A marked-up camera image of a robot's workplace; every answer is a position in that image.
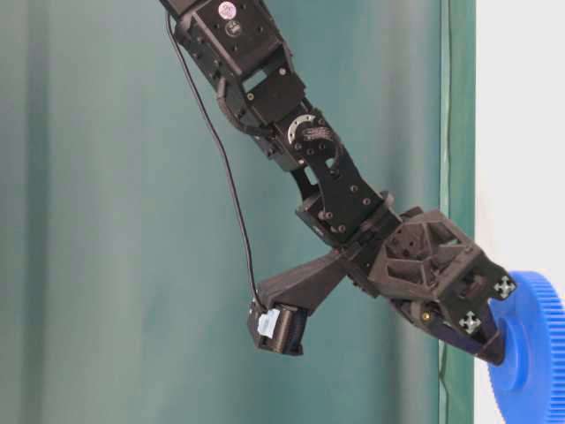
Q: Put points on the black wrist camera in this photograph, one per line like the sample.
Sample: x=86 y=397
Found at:
x=289 y=298

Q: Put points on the white board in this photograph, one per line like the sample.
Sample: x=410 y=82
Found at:
x=519 y=208

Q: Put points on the green cloth backdrop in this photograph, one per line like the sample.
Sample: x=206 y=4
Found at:
x=124 y=290

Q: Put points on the large blue gear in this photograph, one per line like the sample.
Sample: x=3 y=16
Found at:
x=528 y=385

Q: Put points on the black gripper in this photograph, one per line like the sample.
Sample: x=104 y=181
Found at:
x=437 y=277

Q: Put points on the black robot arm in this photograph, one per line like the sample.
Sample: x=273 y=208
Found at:
x=238 y=47

